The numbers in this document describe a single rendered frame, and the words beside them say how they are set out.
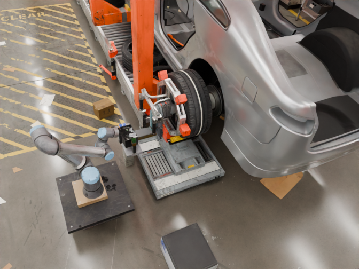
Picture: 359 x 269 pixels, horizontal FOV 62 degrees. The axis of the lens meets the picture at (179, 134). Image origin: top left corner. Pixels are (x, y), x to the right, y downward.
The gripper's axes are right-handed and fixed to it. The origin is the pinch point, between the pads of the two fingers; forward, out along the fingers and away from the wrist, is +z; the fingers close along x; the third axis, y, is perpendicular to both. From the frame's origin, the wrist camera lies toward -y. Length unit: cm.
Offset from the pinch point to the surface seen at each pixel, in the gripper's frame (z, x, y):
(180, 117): 20, -22, 41
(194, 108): 28, -23, 52
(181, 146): 69, -3, -16
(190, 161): 76, -20, -24
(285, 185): 161, -88, 1
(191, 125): 30, -29, 38
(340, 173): 229, -107, 32
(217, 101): 63, -15, 56
